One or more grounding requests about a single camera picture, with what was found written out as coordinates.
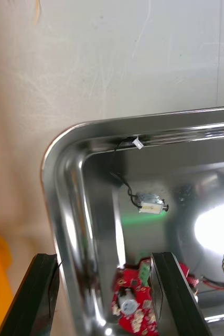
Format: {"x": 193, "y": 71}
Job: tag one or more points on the round red circuit board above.
{"x": 127, "y": 278}

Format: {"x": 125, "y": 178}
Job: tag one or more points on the steel tray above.
{"x": 104, "y": 210}

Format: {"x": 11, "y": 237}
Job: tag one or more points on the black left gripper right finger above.
{"x": 174, "y": 302}

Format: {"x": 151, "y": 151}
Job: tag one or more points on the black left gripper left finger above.
{"x": 33, "y": 302}

